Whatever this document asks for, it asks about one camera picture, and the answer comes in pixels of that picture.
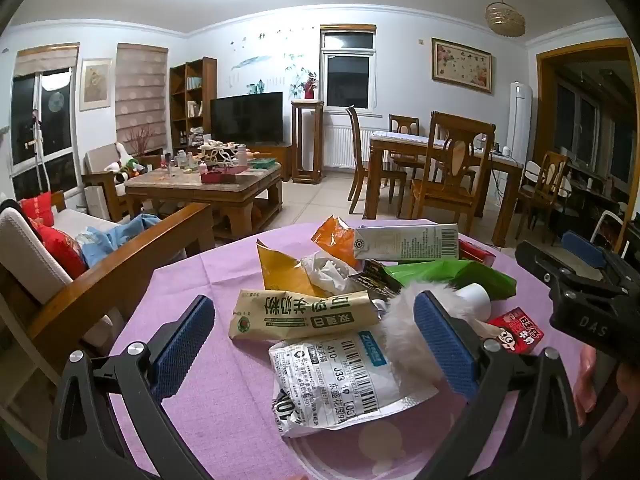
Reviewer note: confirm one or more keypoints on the wooden armchair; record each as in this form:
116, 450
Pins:
102, 180

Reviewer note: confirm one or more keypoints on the wooden sofa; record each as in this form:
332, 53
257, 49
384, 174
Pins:
125, 255

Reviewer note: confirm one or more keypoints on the person's right hand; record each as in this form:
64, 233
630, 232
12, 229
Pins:
584, 385

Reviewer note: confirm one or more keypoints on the green plastic pouch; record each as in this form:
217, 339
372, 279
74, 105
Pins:
450, 275

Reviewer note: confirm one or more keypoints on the crumpled clear plastic wrap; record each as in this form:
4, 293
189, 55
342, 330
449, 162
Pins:
327, 272

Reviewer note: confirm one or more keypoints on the framed floral painting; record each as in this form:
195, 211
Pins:
461, 65

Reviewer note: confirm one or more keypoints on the wooden door frame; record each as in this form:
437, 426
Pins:
542, 110

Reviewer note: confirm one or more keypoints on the flat screen television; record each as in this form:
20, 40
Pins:
246, 119

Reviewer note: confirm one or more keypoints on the red cushion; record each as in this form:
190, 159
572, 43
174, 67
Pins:
36, 210
62, 252

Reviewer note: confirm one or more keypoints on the tall wooden plant stand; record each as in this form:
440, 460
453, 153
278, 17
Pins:
307, 140

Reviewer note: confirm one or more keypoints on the small black packet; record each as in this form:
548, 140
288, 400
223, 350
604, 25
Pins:
372, 280

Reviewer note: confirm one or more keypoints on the red vase with plant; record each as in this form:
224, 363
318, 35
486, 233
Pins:
309, 90

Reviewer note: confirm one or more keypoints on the wooden dining table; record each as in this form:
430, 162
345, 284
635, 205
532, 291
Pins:
500, 165

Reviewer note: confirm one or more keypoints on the white metal frame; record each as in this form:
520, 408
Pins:
607, 217

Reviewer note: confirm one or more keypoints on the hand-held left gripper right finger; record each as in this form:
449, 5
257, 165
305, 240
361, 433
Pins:
442, 345

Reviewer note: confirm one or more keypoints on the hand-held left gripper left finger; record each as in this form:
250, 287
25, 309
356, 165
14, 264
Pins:
186, 340

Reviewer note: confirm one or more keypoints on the plush toy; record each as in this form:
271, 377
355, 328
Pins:
125, 165

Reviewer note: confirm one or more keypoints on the framed wall picture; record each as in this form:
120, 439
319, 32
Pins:
95, 84

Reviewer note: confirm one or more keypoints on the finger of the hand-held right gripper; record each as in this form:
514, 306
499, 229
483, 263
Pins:
582, 251
537, 260

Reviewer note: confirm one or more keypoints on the beige sausage packet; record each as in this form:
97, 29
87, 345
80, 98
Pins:
300, 312

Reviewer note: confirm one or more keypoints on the white fluffy ball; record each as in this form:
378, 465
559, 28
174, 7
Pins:
400, 330

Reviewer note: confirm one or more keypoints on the long green white carton box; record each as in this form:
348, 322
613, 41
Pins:
405, 244

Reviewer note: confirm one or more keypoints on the wooden coffee table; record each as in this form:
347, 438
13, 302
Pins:
210, 192

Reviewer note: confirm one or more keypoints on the white plastic cup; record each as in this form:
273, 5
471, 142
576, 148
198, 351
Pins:
475, 300

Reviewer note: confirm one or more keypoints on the wooden dining chair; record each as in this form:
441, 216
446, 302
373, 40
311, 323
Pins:
362, 160
547, 180
404, 127
452, 170

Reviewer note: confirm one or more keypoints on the white ornate fruit stand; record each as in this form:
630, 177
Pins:
218, 152

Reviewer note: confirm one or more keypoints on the balcony glass door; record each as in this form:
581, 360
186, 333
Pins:
35, 125

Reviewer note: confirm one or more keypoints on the wooden bookshelf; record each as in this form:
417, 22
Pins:
192, 100

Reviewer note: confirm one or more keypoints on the red flat box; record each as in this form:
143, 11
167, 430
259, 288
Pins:
477, 252

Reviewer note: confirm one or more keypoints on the white radiator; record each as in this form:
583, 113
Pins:
337, 147

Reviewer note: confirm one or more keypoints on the beige roller blind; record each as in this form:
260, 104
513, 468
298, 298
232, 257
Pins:
141, 95

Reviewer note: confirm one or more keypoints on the white standing air conditioner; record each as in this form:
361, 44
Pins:
520, 120

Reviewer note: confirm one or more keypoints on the white framed window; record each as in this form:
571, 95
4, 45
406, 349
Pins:
347, 70

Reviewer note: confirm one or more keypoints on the gold chandelier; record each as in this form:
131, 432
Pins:
505, 17

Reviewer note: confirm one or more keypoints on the orange snack bag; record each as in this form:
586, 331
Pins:
335, 240

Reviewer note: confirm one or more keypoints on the yellow snack bag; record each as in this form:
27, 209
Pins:
282, 270

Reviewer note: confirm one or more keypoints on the green tray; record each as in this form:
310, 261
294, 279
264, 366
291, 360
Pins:
263, 162

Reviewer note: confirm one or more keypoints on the blue cloth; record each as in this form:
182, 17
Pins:
117, 237

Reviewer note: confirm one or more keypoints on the wooden television stand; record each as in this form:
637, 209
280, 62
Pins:
280, 157

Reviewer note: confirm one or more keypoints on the white barcode shipping bag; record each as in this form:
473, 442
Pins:
330, 385

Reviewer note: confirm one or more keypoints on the purple tablecloth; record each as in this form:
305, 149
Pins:
210, 270

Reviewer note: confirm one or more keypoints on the red milk carton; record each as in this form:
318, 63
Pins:
515, 332

